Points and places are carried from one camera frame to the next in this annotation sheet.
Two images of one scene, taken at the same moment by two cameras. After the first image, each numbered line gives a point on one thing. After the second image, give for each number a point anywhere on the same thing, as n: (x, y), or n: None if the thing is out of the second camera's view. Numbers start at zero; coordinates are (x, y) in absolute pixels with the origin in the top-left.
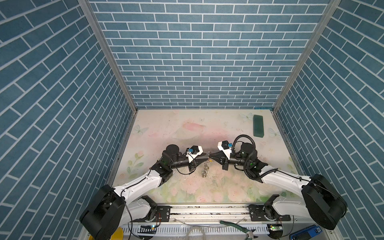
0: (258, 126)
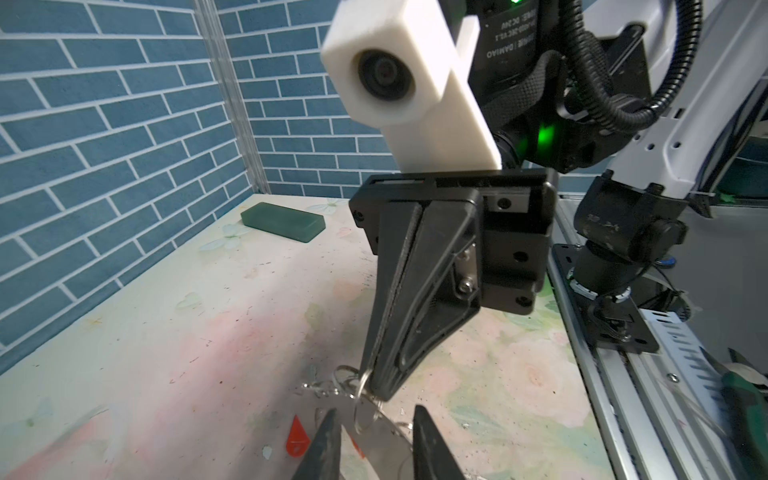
0: (283, 222)
